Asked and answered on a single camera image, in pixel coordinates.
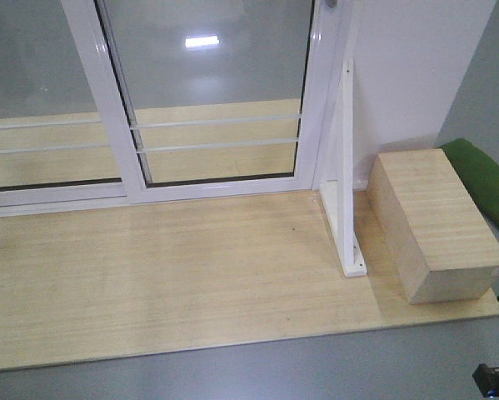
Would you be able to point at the white triangular support brace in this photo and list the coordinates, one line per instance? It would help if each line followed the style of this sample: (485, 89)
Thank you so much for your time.
(336, 185)

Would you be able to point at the green cushion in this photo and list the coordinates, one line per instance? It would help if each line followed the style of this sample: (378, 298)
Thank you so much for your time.
(479, 174)

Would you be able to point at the white framed sliding glass door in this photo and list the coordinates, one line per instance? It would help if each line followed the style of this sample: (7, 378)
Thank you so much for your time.
(95, 55)

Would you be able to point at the light wooden platform board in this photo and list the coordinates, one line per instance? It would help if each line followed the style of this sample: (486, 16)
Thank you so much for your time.
(122, 281)

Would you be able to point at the white fixed glass door panel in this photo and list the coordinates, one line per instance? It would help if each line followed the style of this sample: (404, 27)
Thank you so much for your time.
(53, 145)

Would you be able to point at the light wooden box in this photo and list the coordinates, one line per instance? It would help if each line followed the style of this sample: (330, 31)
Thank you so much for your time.
(442, 246)

